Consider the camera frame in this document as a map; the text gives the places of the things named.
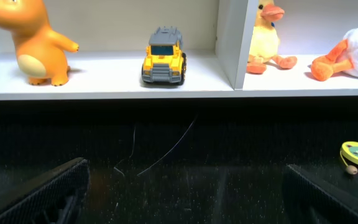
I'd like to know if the orange rubber dinosaur figure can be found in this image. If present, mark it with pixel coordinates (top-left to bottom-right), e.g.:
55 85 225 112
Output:
0 0 80 87

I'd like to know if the grey and yellow toy truck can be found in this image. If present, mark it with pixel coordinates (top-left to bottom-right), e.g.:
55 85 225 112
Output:
140 26 188 86

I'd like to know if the white shelf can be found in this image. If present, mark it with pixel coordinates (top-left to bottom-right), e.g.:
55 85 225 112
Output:
0 0 358 102

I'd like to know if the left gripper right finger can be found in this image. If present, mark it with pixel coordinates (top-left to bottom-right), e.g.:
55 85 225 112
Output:
282 164 358 224

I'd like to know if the yellow plush duck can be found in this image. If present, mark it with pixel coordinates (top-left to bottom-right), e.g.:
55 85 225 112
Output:
246 0 298 75

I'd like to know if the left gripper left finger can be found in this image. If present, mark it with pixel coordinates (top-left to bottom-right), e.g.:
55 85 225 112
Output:
0 157 90 224

